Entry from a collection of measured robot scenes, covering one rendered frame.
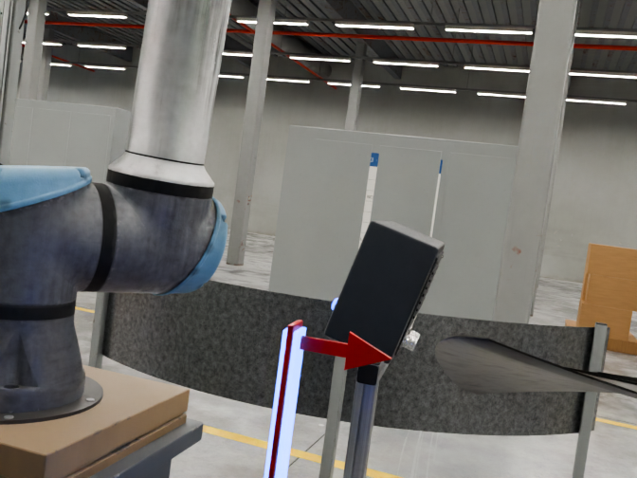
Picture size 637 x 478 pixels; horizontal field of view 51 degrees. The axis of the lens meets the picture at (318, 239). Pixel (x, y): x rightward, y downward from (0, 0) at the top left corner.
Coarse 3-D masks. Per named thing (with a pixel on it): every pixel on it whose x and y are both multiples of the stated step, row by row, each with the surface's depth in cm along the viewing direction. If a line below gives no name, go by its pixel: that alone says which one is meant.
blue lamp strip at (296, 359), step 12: (300, 336) 42; (300, 360) 43; (288, 384) 41; (288, 396) 41; (288, 408) 41; (288, 420) 42; (288, 432) 42; (288, 444) 43; (288, 456) 43; (276, 468) 41
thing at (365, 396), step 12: (360, 384) 93; (360, 396) 94; (372, 396) 93; (360, 408) 94; (372, 408) 93; (360, 420) 94; (372, 420) 94; (360, 432) 95; (372, 432) 96; (348, 444) 94; (360, 444) 94; (348, 456) 94; (360, 456) 94; (348, 468) 94; (360, 468) 94
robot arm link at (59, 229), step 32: (0, 192) 60; (32, 192) 61; (64, 192) 62; (96, 192) 67; (0, 224) 60; (32, 224) 61; (64, 224) 63; (96, 224) 65; (0, 256) 60; (32, 256) 61; (64, 256) 63; (96, 256) 65; (0, 288) 60; (32, 288) 62; (64, 288) 64; (96, 288) 68
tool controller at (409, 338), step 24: (384, 240) 98; (408, 240) 97; (432, 240) 111; (360, 264) 99; (384, 264) 98; (408, 264) 97; (432, 264) 97; (360, 288) 99; (384, 288) 98; (408, 288) 97; (336, 312) 100; (360, 312) 99; (384, 312) 98; (408, 312) 97; (336, 336) 100; (360, 336) 99; (384, 336) 98; (408, 336) 101
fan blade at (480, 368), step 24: (456, 336) 32; (456, 360) 41; (480, 360) 38; (504, 360) 34; (528, 360) 31; (456, 384) 50; (480, 384) 48; (504, 384) 47; (528, 384) 46; (552, 384) 44; (576, 384) 42; (600, 384) 30; (624, 384) 32
